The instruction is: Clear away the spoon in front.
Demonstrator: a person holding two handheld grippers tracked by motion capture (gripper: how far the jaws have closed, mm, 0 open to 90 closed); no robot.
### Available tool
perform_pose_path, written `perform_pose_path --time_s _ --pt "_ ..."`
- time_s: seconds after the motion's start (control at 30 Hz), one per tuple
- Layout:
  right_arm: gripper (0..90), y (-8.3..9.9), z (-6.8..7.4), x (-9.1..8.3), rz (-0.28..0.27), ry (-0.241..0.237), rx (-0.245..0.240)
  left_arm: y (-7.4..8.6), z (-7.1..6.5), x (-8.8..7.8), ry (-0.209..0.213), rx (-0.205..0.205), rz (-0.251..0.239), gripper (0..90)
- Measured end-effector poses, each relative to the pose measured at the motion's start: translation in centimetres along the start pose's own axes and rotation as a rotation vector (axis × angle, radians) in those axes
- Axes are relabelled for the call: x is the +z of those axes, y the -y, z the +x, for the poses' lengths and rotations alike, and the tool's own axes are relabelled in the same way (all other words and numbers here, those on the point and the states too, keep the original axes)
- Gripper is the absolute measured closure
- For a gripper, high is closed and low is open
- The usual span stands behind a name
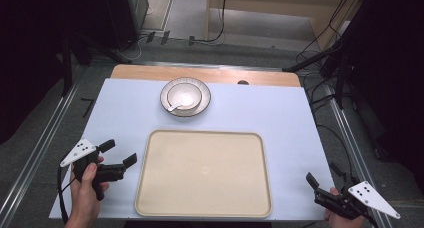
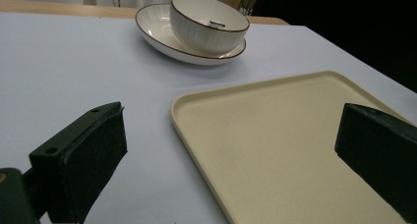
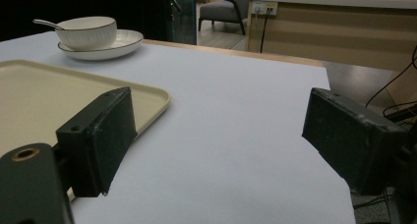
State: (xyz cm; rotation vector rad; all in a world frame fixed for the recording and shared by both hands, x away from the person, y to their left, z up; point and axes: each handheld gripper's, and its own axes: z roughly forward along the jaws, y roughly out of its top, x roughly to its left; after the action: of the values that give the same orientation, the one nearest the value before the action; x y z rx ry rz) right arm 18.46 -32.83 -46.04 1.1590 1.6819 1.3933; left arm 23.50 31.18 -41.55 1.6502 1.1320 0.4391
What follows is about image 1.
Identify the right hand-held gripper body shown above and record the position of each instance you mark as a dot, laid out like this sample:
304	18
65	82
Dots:
370	197

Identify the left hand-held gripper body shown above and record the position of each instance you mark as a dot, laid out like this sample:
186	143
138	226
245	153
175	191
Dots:
81	150

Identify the person's right hand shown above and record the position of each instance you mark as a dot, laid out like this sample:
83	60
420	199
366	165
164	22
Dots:
340	219

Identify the person's left hand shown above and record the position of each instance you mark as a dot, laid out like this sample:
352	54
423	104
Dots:
85	196

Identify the pale blue table mat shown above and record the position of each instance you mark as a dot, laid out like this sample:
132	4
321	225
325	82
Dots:
126	114

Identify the white spoon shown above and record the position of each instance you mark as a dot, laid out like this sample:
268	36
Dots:
175	107

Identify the beige plastic tray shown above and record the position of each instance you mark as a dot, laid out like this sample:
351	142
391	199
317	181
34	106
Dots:
204	174

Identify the black stand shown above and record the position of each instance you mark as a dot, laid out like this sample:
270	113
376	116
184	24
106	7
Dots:
333	59
66	68

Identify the white ceramic bowl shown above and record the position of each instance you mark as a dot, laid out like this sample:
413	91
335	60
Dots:
185	96

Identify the white plate with dark rim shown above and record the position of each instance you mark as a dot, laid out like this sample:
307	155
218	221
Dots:
204	98

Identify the wooden table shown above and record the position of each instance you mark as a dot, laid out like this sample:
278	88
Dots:
206	74

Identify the dark cabinet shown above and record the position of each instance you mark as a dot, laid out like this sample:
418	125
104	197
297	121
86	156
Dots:
123	14

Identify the light wooden cabinet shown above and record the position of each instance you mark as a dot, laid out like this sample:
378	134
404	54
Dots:
266	11

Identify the metal floor rail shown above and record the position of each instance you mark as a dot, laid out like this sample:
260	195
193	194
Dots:
350	144
31	161

